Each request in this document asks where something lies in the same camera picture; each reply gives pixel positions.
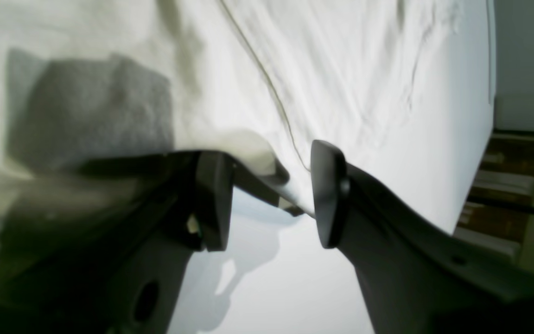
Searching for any light grey T-shirt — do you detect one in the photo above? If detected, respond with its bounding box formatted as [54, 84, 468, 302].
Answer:
[0, 0, 492, 239]

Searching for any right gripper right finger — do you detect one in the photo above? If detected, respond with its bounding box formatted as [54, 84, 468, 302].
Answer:
[310, 140, 534, 334]

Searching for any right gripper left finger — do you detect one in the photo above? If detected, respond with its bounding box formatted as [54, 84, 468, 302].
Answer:
[0, 151, 235, 334]

